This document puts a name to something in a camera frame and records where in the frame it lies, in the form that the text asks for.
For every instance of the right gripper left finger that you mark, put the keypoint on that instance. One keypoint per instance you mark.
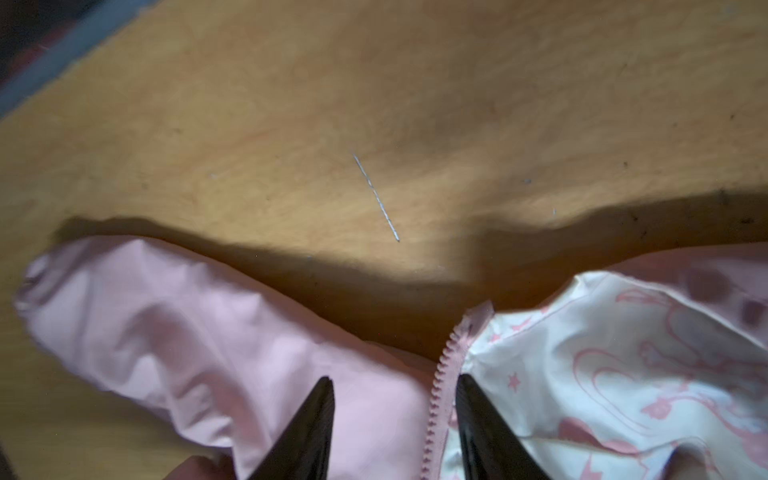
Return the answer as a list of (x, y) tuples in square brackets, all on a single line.
[(302, 452)]

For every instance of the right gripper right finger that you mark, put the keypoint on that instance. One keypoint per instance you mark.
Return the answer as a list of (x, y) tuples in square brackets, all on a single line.
[(490, 450)]

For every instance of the pink zip jacket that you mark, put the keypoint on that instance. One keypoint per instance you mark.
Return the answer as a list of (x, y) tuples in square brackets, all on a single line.
[(654, 368)]

